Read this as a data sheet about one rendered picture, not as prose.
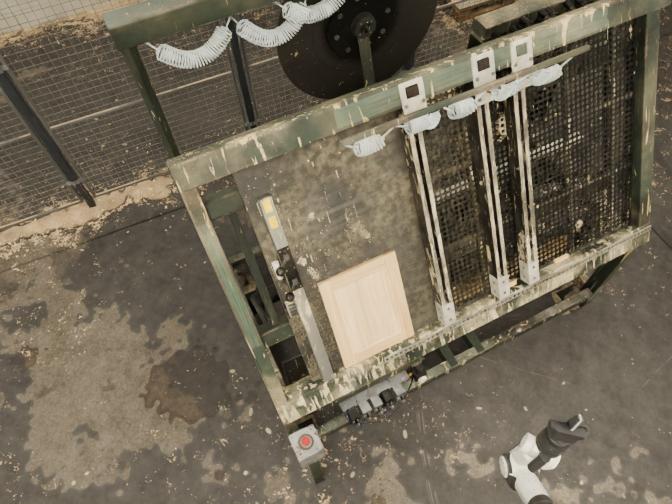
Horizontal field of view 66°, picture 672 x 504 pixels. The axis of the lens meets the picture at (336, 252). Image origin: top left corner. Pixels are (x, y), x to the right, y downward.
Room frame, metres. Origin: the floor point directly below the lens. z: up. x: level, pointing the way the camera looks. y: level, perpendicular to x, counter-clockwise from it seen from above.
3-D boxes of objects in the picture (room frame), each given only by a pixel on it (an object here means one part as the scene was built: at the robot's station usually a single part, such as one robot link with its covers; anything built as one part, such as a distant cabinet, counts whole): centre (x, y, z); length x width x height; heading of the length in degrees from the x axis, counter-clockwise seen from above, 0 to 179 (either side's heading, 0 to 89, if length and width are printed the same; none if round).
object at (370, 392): (0.74, -0.20, 0.69); 0.50 x 0.14 x 0.24; 114
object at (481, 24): (2.20, -1.04, 1.38); 0.70 x 0.15 x 0.85; 114
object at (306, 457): (0.50, 0.18, 0.84); 0.12 x 0.12 x 0.18; 24
